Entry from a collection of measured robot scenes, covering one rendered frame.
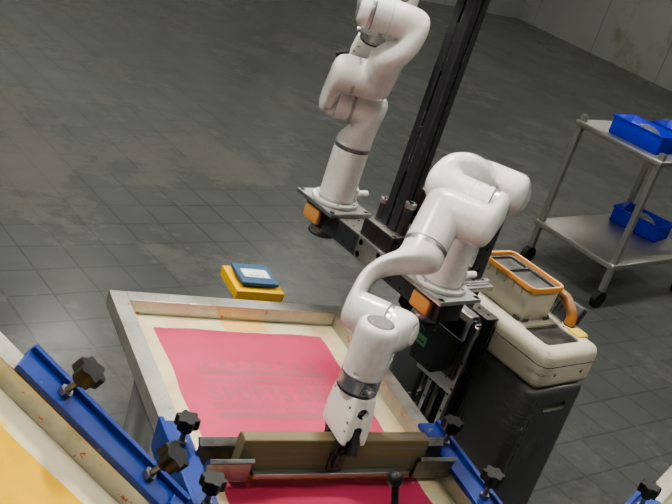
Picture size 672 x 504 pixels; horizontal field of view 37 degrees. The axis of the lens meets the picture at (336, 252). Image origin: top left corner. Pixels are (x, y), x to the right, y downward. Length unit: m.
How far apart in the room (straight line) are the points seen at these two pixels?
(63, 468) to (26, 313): 2.72
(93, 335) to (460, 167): 2.27
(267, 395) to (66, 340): 1.94
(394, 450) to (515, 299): 1.14
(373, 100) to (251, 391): 0.83
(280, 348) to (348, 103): 0.67
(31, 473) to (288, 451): 0.61
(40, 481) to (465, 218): 0.93
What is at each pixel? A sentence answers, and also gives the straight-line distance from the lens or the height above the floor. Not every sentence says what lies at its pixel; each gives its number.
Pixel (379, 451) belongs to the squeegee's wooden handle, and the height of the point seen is 1.03.
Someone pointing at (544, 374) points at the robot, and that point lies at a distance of 2.89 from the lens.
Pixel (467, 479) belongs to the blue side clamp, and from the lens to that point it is 2.01.
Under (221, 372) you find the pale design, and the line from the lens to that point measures 2.14.
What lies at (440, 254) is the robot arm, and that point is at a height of 1.39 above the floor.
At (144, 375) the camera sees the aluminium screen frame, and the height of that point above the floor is 0.99.
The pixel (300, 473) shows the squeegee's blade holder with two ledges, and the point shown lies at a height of 0.99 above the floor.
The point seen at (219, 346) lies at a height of 0.95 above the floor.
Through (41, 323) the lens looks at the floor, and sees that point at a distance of 4.04.
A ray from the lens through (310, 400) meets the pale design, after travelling 2.14.
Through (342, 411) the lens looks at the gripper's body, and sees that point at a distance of 1.81.
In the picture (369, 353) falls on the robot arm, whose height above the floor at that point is 1.26.
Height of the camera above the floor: 2.06
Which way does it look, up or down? 23 degrees down
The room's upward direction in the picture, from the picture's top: 18 degrees clockwise
